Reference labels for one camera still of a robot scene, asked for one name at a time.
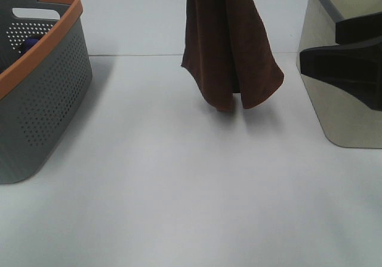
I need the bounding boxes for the grey orange-rimmed laundry basket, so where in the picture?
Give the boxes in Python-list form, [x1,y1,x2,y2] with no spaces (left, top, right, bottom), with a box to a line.
[1,0,93,184]

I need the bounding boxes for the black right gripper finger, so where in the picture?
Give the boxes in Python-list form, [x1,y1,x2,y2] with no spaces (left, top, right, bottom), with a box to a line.
[299,36,381,111]
[335,12,381,44]

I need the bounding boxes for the brown towel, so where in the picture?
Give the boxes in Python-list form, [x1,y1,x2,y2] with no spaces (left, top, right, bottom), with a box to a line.
[181,0,284,112]

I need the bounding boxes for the blue towel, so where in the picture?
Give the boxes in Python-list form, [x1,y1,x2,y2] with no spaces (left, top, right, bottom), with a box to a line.
[19,38,39,54]

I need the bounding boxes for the beige grey-rimmed basket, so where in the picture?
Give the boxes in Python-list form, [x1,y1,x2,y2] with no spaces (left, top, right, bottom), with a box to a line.
[297,0,381,149]

